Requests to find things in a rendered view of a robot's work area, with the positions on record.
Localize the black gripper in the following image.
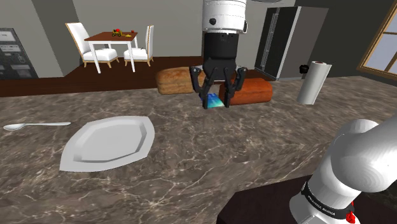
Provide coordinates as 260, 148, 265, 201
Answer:
190, 31, 248, 110

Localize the blue green flat block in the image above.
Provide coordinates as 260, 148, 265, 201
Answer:
199, 92, 225, 109

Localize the reddish brown bread loaf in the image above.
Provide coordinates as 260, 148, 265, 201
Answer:
218, 78, 274, 106

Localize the light brown bread loaf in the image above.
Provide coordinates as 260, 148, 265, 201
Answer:
155, 67, 207, 95

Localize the dark refrigerator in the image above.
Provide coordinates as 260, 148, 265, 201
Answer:
254, 6, 330, 81

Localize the white upholstered chair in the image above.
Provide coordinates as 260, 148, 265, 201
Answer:
123, 24, 155, 67
65, 22, 120, 69

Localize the white paper towel roll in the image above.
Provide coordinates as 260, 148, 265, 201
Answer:
296, 60, 333, 106

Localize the white dining table wooden top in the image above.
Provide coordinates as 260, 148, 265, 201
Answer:
83, 28, 139, 74

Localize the white pointed oval plate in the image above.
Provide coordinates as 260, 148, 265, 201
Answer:
59, 115, 155, 173

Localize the dark robot stand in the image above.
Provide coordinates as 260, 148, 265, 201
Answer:
216, 174, 397, 224

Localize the wooden framed window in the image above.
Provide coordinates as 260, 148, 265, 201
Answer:
356, 0, 397, 82

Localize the white spoon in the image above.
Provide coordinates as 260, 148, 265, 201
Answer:
3, 122, 71, 131

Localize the dark wall panel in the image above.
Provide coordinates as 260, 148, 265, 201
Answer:
0, 27, 39, 80

